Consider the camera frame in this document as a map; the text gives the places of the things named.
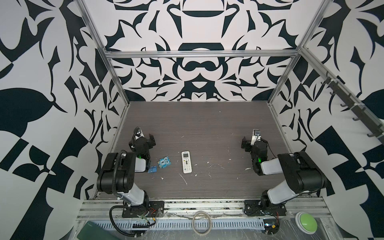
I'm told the white remote control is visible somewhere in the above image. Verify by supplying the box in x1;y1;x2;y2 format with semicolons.
181;151;193;174

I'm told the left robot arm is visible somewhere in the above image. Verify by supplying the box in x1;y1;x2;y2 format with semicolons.
97;127;156;209

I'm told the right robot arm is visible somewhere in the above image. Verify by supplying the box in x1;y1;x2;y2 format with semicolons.
241;137;328;210

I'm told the blue toy block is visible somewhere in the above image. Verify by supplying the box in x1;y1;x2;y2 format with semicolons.
158;156;172;169

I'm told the small electronics board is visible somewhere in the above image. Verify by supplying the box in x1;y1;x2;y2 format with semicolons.
263;219;280;236

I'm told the green push button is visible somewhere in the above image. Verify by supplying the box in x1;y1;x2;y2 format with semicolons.
295;212;318;235

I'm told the dark green pad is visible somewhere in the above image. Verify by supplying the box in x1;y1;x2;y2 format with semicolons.
77;222;116;240

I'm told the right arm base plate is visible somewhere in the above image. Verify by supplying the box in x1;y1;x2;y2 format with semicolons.
244;200;287;217

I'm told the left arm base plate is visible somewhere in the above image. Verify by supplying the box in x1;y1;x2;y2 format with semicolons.
122;201;165;218

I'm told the slotted cable duct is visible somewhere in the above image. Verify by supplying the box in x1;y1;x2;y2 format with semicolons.
89;218;266;231

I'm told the coiled beige cable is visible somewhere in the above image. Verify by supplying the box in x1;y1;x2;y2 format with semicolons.
191;210;213;235

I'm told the black wall hook rail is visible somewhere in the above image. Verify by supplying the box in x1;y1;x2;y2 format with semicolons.
322;71;384;145

